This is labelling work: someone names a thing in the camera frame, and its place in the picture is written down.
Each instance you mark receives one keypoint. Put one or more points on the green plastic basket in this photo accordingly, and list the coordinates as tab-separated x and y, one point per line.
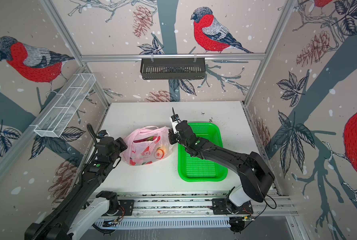
192	169

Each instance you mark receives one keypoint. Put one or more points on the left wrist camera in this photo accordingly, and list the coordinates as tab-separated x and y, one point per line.
102	133

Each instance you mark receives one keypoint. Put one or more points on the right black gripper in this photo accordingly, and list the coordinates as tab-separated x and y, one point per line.
173	139

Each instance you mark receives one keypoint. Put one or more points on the red dragon fruit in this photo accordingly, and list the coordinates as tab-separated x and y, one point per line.
148	139

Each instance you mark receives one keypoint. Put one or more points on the black hanging wire basket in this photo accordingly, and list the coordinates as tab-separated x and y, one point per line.
173	69

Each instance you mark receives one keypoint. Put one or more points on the aluminium mounting rail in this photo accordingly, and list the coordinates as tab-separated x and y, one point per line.
198	205

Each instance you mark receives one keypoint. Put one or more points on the orange fruit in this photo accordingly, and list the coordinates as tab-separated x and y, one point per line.
164	151

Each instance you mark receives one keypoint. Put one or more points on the pink plastic bag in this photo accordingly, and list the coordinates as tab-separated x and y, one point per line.
145	153

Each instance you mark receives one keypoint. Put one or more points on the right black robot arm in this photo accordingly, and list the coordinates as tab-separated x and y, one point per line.
255	175

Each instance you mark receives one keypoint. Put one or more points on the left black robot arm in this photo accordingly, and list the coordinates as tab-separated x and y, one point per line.
57	225

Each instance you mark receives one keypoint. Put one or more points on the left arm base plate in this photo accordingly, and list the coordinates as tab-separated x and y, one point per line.
121	208

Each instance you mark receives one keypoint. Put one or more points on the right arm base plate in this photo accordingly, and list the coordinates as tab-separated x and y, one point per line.
226	207

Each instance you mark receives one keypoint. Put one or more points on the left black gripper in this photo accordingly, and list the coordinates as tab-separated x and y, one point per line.
119	141

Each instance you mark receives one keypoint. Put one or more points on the white mesh wall shelf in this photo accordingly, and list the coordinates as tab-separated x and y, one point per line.
67	103

